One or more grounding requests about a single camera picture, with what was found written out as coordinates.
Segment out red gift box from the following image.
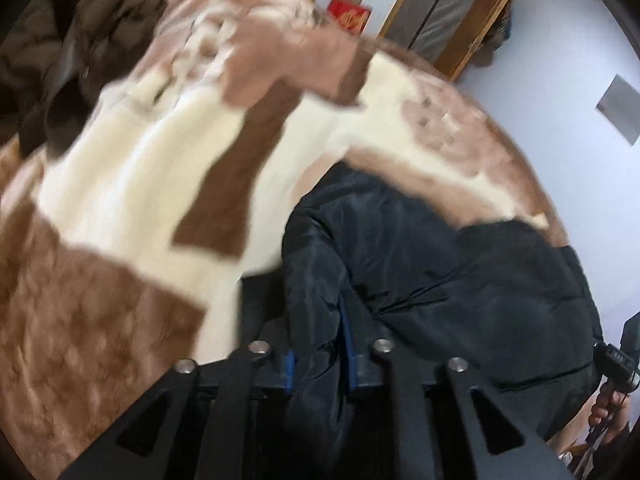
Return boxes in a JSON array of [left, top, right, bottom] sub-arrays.
[[327, 0, 373, 35]]

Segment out dark hanging clothes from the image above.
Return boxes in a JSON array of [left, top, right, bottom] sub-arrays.
[[482, 7, 516, 71]]

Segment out brown puffer jacket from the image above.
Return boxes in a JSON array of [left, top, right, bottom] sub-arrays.
[[0, 0, 168, 158]]

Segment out person's right hand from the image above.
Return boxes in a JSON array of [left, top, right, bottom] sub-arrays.
[[586, 382, 632, 433]]

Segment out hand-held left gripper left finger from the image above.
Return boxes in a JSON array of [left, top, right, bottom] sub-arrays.
[[59, 274, 297, 480]]

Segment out grey wall paper sheet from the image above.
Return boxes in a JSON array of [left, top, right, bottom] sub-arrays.
[[596, 74, 640, 147]]

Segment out black hooded puffer jacket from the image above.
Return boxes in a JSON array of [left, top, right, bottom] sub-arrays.
[[280, 162, 606, 480]]

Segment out brown and cream plush blanket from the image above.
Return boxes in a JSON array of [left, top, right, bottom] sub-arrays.
[[0, 0, 571, 466]]

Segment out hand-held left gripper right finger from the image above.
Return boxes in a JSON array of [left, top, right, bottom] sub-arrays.
[[339, 296, 577, 480]]

